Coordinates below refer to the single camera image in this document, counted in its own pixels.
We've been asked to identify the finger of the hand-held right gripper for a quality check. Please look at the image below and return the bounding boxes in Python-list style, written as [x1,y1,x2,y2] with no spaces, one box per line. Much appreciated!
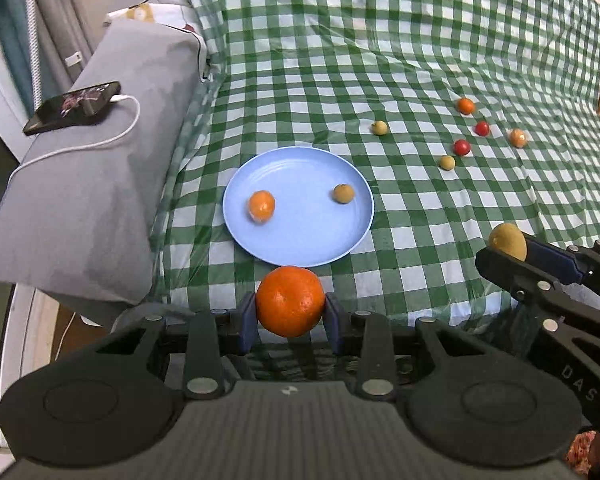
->
[475,246,588,366]
[522,232,600,311]

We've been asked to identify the floral clothing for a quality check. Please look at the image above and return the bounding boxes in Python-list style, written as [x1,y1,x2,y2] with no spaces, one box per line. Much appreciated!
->
[564,427,600,480]

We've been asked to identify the large orange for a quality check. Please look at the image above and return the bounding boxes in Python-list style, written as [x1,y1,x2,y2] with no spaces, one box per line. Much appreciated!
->
[255,266,327,338]

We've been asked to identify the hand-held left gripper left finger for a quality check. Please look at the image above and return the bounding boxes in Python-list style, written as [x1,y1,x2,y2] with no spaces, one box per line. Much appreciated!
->
[94,292,259,401]

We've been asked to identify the green white checkered cloth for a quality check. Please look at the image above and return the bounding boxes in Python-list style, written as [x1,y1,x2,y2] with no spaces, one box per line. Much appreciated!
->
[149,0,600,353]

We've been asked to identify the white charging cable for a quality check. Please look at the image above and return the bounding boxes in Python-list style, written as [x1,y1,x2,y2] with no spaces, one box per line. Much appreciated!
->
[7,93,141,197]

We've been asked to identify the black smartphone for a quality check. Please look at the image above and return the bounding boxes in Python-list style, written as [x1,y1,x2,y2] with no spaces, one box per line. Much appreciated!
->
[22,81,122,136]

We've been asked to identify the grey pillow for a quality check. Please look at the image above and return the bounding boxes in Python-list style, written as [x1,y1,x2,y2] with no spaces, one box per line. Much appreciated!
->
[0,22,209,315]

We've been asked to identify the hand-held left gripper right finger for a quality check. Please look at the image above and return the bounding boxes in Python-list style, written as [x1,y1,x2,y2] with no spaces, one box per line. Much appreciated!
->
[324,292,487,401]

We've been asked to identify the blue plate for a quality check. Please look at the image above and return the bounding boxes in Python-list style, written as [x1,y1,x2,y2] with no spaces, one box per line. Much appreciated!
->
[222,146,375,268]

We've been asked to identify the yellow green kiwi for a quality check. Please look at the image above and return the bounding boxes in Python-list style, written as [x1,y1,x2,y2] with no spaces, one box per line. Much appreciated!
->
[488,223,528,262]

